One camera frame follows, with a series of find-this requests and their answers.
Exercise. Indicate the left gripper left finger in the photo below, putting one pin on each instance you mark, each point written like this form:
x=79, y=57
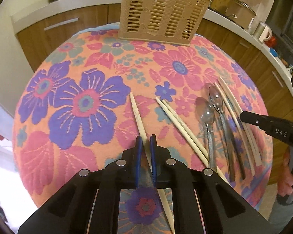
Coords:
x=89, y=202

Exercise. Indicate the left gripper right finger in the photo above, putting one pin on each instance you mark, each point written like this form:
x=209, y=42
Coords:
x=202, y=201

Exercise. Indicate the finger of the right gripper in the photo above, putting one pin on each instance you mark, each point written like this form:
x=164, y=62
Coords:
x=255, y=119

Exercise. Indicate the clear grey plastic spoon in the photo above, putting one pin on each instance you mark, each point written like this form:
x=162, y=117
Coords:
x=217, y=102

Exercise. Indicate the person right hand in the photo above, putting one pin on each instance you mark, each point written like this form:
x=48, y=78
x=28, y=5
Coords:
x=285, y=179

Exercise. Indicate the small blue bowl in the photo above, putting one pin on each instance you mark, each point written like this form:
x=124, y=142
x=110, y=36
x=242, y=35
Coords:
x=273, y=52

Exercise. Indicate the red container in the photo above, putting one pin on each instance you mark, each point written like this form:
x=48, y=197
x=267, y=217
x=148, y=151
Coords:
x=272, y=42

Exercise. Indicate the white electric kettle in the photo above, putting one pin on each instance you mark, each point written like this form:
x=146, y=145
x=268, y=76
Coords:
x=262, y=32

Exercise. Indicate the floral orange tablecloth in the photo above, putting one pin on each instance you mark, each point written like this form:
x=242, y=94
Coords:
x=141, y=211

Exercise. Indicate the brown rice cooker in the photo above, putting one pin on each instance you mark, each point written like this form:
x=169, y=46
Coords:
x=240, y=13

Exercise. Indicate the dark window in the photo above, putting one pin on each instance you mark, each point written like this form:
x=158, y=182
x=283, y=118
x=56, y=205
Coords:
x=280, y=19

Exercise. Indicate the beige plastic utensil basket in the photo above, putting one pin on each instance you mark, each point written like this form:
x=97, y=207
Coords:
x=164, y=21

